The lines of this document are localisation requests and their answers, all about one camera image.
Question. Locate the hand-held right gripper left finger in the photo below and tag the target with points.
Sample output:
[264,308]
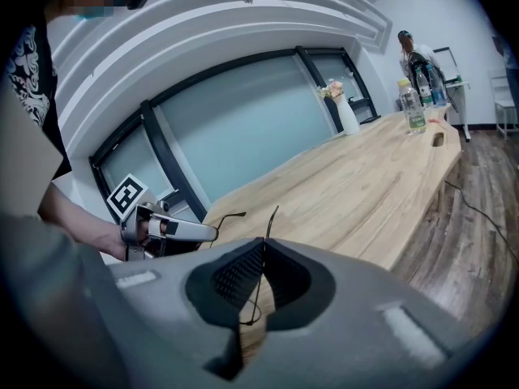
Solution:
[174,298]

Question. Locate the white chair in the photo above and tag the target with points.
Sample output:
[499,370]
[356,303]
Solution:
[504,103]

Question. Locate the green label plastic bottle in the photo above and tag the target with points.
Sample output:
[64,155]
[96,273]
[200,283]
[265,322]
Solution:
[423,87]

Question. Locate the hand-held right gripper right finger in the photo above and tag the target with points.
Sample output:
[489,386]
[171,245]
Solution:
[344,330]

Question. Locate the pink flower bouquet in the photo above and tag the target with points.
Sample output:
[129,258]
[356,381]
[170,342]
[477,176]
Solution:
[334,89]

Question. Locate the clear bottle yellow cap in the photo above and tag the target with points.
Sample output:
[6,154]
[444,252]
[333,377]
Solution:
[411,108]

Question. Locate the person's left forearm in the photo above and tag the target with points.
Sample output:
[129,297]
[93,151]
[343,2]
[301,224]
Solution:
[81,225]

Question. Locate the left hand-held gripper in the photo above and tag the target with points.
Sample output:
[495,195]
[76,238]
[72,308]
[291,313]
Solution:
[127,197]

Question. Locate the blue plastic bottle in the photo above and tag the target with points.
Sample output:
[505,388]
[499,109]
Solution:
[438,91]

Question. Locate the person's left hand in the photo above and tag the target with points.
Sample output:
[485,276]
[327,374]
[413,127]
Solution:
[144,230]

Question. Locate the white metal desk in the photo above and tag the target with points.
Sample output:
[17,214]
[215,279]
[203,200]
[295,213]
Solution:
[462,95]

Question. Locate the white ceramic vase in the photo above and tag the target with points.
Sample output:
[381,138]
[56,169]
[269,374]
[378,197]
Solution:
[348,116]

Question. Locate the black printed t-shirt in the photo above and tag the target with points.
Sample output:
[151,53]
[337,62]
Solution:
[50,91]

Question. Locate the small red object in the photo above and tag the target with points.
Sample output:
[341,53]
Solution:
[434,120]

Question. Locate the black backpack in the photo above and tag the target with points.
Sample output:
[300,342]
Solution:
[417,69]

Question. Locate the white framed screen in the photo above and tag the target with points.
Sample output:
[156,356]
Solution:
[446,65]

